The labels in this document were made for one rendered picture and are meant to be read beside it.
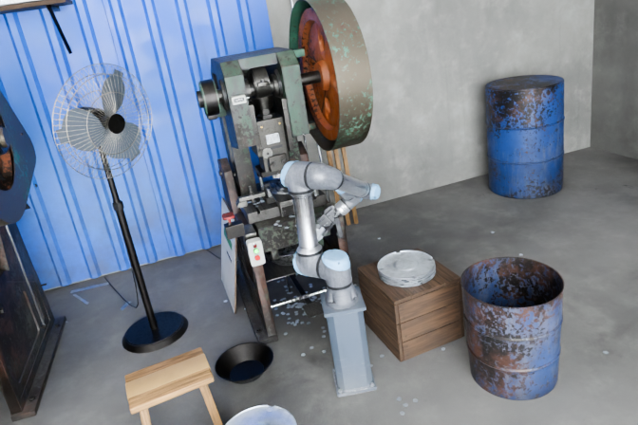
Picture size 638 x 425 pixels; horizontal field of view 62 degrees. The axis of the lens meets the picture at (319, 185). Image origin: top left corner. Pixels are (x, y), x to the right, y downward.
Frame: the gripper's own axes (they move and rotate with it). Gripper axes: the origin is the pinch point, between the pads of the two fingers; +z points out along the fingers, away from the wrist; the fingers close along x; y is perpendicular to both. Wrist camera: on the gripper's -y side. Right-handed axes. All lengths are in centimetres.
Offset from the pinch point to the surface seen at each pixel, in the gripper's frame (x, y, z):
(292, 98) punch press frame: -21, 58, -42
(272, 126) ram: -25, 54, -24
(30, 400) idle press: 1, 38, 161
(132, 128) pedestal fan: -29, 103, 31
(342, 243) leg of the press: -16.9, -17.6, -8.1
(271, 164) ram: -23.2, 40.0, -9.2
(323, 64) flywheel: -31, 59, -66
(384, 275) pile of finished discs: 13.6, -34.7, -15.3
